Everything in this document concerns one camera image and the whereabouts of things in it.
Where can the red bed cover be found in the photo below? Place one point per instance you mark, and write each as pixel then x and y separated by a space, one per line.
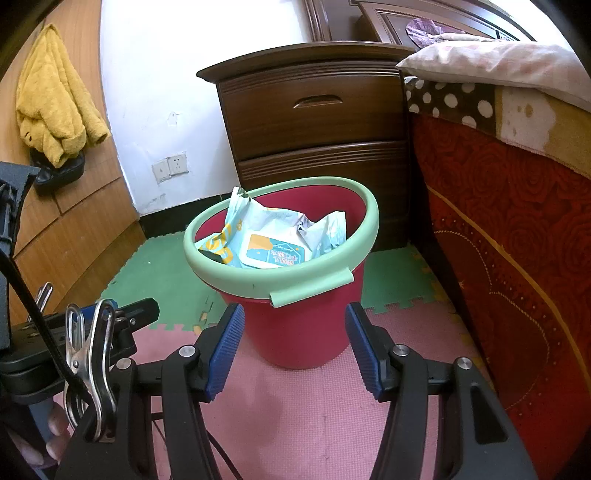
pixel 508 230

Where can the brown wooden headboard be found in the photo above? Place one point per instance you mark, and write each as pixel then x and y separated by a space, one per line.
pixel 369 18

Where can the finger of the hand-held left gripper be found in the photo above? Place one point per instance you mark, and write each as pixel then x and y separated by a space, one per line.
pixel 141 308
pixel 125 341

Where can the purple cloth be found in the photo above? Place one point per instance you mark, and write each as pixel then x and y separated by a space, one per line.
pixel 425 27

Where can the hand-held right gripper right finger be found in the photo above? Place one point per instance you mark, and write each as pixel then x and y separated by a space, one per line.
pixel 364 350

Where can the brown wooden nightstand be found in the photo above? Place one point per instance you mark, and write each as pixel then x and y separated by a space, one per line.
pixel 314 134

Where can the blue wet wipes pack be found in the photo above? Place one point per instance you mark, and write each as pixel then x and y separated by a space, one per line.
pixel 272 230

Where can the red bin with green rim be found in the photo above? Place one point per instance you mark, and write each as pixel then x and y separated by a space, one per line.
pixel 300 323

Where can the small metal clip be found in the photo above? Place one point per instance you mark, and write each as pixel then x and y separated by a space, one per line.
pixel 45 295

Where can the metal spring clip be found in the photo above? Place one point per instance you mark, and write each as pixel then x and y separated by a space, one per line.
pixel 104 350

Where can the white wall socket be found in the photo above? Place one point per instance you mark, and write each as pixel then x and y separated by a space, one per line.
pixel 178 164
pixel 160 171

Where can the person's left hand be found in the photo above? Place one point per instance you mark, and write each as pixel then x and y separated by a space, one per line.
pixel 57 422

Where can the black bag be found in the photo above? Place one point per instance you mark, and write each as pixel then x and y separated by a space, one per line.
pixel 60 173

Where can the pink foam mat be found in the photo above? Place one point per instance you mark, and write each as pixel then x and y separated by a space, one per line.
pixel 300 415

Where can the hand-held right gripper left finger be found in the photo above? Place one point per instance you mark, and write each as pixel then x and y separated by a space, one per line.
pixel 226 350

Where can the pale pink pillow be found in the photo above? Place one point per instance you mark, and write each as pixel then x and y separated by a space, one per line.
pixel 485 64

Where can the wooden wardrobe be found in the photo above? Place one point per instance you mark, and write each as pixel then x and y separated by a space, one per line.
pixel 83 230

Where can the yellow sweater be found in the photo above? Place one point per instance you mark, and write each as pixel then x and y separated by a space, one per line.
pixel 51 92

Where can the polka-dot patchwork sheet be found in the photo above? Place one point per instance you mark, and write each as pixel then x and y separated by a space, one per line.
pixel 452 101

